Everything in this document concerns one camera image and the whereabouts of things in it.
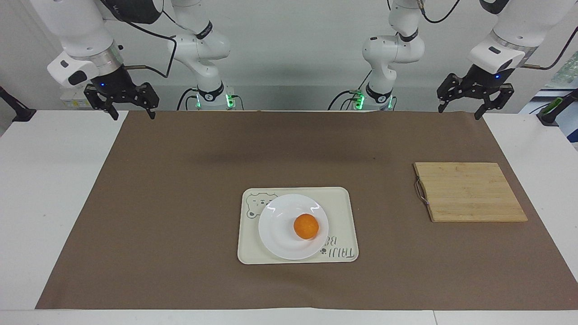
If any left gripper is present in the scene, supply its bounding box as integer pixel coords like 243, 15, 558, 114
436, 64, 515, 121

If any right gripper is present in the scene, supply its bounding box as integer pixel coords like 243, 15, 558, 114
84, 65, 160, 121

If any white plate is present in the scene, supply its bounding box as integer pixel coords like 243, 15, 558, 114
258, 194, 330, 261

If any orange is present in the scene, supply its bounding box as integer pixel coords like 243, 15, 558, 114
293, 213, 320, 241

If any black stand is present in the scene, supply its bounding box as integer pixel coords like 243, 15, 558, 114
0, 85, 37, 123
536, 88, 578, 126

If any wooden cutting board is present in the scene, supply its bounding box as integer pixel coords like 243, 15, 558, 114
413, 162, 529, 223

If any cream plastic tray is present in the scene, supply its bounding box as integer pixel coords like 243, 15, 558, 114
237, 186, 359, 265

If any black cable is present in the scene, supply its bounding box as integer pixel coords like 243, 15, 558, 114
522, 39, 578, 71
102, 0, 178, 79
327, 90, 362, 111
419, 0, 461, 24
176, 88, 200, 111

